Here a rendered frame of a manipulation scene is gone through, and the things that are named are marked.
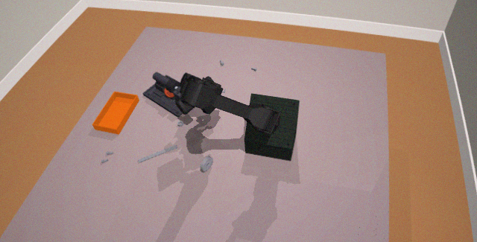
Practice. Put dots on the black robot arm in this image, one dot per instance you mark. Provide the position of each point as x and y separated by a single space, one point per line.
206 95

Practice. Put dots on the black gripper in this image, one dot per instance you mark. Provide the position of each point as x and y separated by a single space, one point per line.
183 108

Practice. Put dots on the orange rectangular tray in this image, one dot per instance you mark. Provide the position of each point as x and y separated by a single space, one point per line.
116 112

